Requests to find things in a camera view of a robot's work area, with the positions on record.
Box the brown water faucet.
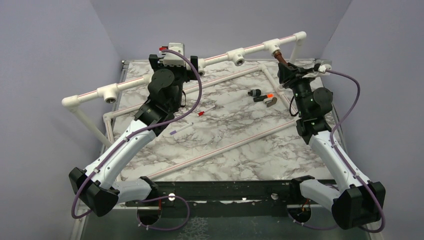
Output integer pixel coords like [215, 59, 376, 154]
[272, 50, 289, 67]

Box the purple capped white pen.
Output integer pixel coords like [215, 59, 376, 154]
[169, 122, 194, 136]

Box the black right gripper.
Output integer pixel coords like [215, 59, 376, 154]
[278, 62, 317, 117]

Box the red capped white pen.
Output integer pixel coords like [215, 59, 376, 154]
[198, 105, 216, 117]

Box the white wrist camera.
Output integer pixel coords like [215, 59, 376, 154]
[158, 42, 186, 67]
[313, 58, 333, 76]

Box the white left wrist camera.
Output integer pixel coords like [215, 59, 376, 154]
[158, 42, 186, 67]

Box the black front mounting rail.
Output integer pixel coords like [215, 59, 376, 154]
[125, 179, 335, 220]

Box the white PVC pipe frame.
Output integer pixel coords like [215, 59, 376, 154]
[61, 31, 307, 180]

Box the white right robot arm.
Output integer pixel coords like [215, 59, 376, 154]
[278, 63, 386, 233]

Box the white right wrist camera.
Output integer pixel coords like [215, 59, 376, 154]
[313, 58, 333, 76]

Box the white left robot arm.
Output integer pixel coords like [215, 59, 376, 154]
[69, 49, 203, 219]

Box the black faucet with orange handle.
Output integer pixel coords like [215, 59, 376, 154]
[247, 89, 278, 108]

